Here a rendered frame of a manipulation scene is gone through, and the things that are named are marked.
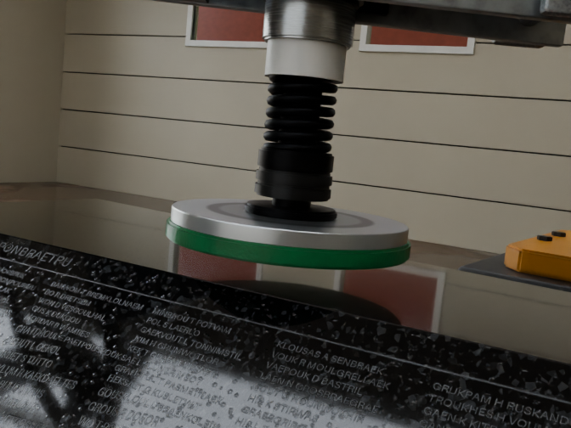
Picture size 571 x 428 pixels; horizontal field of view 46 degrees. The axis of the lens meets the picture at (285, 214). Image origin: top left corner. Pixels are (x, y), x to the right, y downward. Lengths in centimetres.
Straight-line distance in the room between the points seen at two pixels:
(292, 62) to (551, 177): 619
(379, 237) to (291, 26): 19
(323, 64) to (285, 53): 3
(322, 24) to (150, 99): 813
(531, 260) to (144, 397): 81
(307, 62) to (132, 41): 841
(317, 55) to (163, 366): 28
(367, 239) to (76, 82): 908
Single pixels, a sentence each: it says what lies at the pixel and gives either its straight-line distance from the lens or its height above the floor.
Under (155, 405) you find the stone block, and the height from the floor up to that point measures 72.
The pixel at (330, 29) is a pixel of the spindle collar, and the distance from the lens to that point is 58.
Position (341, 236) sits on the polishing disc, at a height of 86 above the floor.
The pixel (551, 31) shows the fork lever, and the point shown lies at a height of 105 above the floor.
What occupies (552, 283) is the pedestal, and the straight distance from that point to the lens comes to 116.
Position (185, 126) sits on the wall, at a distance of 833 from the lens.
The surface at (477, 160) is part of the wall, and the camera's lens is 683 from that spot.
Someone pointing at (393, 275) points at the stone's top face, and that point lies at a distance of 68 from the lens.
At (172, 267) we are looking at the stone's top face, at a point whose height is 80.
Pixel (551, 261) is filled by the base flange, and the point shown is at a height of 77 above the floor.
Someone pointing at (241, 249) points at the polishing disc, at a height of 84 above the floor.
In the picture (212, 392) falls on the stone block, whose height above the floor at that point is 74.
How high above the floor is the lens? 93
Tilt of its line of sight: 7 degrees down
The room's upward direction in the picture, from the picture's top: 6 degrees clockwise
